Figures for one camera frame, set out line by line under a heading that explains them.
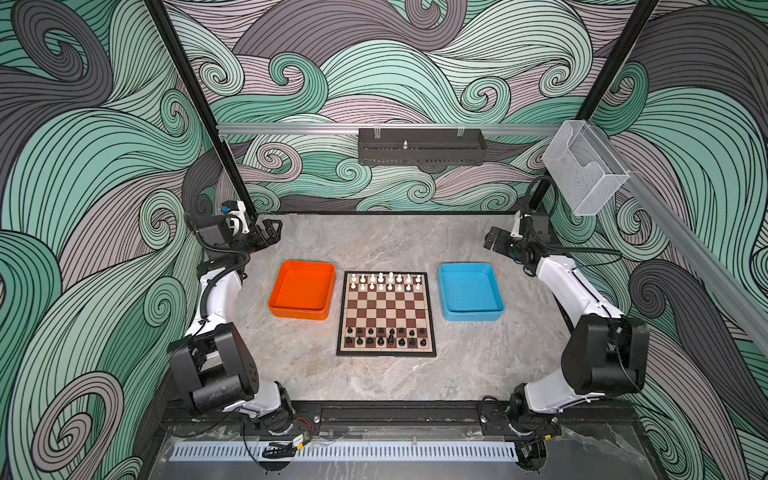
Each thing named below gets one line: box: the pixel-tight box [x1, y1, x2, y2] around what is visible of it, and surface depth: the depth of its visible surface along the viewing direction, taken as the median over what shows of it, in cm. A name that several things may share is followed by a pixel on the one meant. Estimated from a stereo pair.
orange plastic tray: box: [269, 260, 336, 321], surface depth 99 cm
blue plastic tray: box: [438, 263, 505, 321], surface depth 100 cm
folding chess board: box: [336, 271, 437, 357], surface depth 92 cm
